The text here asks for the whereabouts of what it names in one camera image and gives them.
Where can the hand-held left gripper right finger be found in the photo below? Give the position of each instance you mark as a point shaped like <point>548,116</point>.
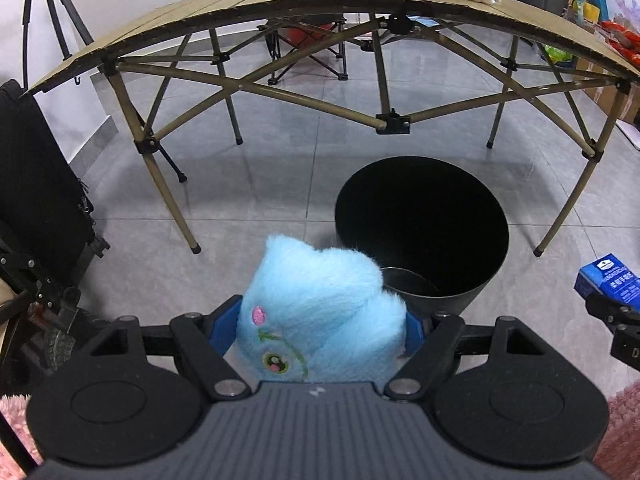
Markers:
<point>413,334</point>

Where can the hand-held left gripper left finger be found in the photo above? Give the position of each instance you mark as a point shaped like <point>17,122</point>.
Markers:
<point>223,329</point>

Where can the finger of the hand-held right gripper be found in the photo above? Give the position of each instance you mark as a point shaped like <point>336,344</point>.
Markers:
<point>625,330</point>

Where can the blue carton box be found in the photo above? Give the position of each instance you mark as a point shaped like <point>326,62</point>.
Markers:
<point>610,280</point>

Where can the light blue plush toy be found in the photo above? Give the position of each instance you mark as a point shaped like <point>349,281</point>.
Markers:
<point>320,310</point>

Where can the black round bin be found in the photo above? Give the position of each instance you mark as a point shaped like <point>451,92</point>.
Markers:
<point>425,210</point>

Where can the pink fluffy cloth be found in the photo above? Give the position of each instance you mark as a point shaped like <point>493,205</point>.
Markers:
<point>12,425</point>
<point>622,430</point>

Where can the black rubber wheel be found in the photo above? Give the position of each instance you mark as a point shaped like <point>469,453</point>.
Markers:
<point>57,350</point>

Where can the black suitcase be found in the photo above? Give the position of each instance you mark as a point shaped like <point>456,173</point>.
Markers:
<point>35,185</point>

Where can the cardboard boxes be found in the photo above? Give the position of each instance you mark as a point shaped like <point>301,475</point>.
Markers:
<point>605,90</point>

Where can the green plastic bag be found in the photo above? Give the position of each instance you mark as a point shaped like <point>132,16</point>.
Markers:
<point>557,54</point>

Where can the red snack packets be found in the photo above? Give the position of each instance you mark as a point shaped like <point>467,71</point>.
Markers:
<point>622,40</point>

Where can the black folding chair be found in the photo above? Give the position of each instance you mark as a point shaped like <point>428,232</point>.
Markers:
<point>280,35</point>

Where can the blue pet water dispenser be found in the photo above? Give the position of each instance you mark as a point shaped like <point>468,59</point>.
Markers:
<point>421,22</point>

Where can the tan folding table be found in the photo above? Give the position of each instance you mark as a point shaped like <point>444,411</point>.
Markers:
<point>200,15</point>

